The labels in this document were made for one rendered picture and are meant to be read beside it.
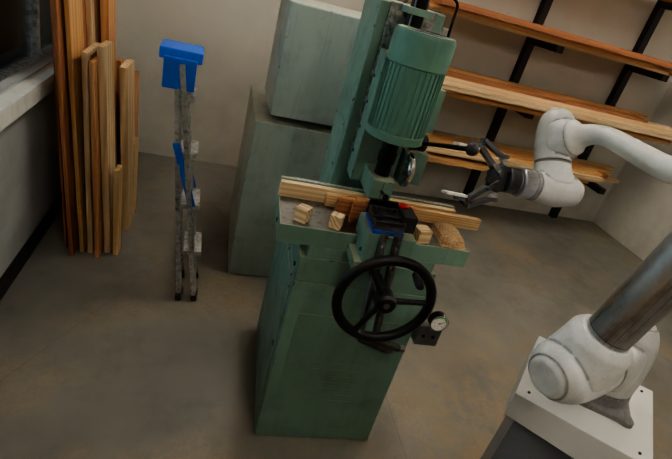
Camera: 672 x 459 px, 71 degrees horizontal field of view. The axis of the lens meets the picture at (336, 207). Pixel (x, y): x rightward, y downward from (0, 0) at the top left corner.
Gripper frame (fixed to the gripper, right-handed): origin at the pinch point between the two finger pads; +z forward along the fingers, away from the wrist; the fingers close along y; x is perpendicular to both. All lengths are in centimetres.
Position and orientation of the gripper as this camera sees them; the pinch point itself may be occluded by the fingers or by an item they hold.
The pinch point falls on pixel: (453, 168)
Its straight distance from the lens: 135.1
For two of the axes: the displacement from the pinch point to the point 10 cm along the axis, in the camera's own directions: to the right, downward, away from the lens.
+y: 2.1, -9.7, -1.6
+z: -9.6, -1.7, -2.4
